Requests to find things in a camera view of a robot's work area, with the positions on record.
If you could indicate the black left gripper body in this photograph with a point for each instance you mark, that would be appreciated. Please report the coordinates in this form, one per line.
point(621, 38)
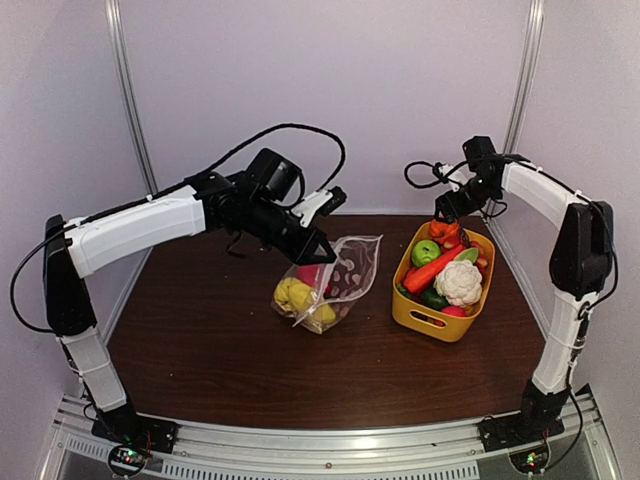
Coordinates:
point(262, 223)

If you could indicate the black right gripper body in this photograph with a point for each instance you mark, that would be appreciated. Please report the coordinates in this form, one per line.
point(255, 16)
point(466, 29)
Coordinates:
point(474, 201)

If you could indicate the red toy bell pepper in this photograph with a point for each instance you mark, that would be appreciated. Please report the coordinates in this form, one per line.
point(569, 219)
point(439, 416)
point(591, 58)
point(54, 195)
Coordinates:
point(311, 275)

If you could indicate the orange toy pumpkin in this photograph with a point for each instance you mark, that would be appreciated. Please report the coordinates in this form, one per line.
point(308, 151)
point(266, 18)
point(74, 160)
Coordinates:
point(441, 232)

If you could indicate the clear zip top bag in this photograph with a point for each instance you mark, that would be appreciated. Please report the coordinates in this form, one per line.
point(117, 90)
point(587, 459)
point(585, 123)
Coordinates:
point(344, 281)

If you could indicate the yellow toy bell pepper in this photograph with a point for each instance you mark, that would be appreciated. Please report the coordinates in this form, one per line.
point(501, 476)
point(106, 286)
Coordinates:
point(293, 296)

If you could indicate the green toy apple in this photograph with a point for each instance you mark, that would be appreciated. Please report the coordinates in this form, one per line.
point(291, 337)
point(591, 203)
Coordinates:
point(424, 252)

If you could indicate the yellow toy apple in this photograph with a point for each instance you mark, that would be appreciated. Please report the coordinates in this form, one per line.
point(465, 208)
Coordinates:
point(320, 319)

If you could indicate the white toy cauliflower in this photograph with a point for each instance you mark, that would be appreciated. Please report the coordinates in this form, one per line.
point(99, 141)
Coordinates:
point(460, 283)

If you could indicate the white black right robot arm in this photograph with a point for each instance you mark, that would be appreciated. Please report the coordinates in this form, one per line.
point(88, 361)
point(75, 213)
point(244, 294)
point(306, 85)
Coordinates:
point(581, 260)

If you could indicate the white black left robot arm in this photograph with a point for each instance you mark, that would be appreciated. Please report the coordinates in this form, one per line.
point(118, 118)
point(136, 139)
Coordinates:
point(80, 247)

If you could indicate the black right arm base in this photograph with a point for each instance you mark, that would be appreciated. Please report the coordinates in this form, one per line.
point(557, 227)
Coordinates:
point(520, 425)

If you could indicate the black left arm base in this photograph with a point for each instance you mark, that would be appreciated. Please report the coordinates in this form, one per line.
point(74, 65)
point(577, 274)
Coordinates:
point(134, 430)

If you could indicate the orange toy carrot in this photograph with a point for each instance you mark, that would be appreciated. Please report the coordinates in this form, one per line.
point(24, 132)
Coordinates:
point(421, 278)

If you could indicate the green toy avocado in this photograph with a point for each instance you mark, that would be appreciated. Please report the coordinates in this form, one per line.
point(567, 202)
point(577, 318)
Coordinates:
point(432, 299)

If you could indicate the red toy apple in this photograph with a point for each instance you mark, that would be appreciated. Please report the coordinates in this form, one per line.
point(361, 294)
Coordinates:
point(454, 311)

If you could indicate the yellow plastic basket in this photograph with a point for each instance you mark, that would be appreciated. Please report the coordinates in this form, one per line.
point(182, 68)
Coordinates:
point(409, 311)

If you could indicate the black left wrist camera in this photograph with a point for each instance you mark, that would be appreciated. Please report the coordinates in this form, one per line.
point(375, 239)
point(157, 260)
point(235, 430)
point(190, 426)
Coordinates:
point(321, 202)

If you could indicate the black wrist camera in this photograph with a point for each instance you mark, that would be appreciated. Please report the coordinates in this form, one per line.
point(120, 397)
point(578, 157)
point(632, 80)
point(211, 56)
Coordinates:
point(321, 202)
point(452, 175)

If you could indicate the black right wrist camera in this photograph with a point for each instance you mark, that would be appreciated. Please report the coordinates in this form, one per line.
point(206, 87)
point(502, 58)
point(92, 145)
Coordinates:
point(452, 175)

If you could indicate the right aluminium frame post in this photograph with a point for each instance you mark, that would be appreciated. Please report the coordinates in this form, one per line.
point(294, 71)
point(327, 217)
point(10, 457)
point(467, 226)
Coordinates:
point(529, 59)

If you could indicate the aluminium frame post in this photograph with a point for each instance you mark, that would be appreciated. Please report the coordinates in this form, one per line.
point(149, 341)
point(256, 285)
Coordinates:
point(132, 115)
point(529, 59)

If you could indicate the left aluminium frame post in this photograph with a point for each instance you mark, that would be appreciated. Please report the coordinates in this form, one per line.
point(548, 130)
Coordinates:
point(132, 115)

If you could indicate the aluminium front rail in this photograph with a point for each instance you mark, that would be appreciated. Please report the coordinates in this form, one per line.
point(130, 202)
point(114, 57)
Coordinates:
point(449, 450)

